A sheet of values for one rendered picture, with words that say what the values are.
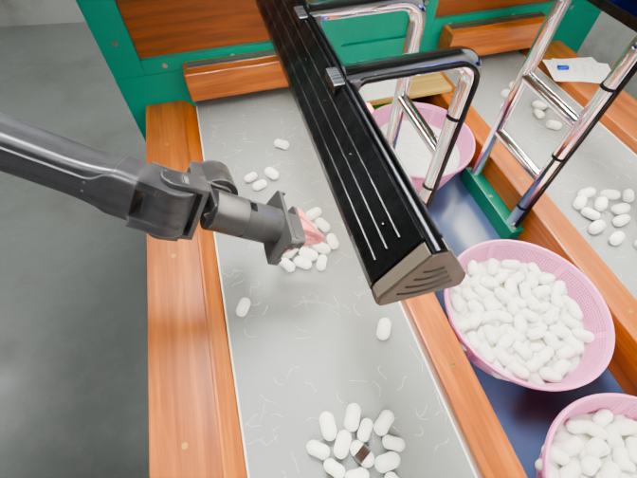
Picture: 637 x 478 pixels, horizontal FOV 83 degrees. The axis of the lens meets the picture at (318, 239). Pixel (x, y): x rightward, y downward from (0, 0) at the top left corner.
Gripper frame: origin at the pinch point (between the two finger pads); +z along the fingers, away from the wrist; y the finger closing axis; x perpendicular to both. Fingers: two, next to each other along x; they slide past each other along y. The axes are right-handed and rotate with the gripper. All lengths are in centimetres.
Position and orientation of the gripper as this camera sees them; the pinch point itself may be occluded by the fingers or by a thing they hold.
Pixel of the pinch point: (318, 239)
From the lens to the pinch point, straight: 60.4
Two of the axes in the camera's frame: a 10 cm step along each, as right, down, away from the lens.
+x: -6.1, 5.9, 5.3
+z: 7.5, 2.1, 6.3
